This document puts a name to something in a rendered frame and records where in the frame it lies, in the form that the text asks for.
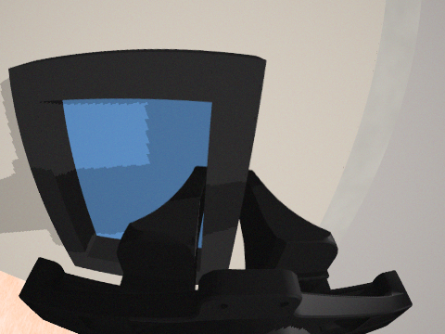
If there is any black picture frame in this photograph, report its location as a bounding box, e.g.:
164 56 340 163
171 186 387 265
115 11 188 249
8 49 266 285

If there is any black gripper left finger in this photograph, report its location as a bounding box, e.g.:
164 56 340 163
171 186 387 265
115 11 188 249
117 166 207 293

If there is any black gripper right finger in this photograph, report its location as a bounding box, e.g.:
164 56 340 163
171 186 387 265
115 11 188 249
239 170 338 294

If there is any grey flat board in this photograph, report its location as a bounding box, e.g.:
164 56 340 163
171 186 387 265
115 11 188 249
0 0 386 285

